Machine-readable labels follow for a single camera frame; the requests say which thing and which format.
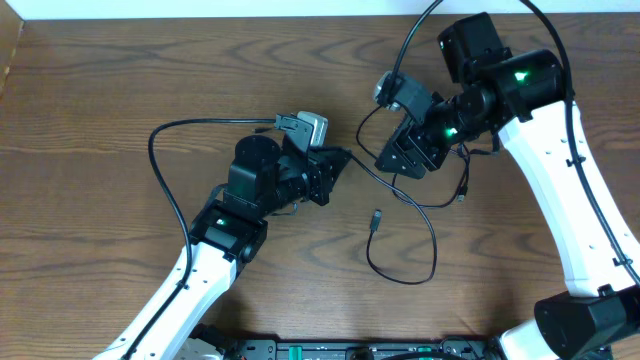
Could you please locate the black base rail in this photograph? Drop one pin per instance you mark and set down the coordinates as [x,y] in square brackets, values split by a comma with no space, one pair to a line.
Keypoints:
[207,342]

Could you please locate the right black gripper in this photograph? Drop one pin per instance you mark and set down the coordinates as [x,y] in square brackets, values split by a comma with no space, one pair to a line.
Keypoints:
[412,135]

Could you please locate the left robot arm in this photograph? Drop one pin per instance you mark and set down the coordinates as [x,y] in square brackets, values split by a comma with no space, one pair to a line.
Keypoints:
[225,236]

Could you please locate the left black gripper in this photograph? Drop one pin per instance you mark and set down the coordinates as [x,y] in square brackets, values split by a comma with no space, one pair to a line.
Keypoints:
[323,163]

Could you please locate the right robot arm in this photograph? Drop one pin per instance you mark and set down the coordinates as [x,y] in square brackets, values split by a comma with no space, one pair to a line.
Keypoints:
[525,102]

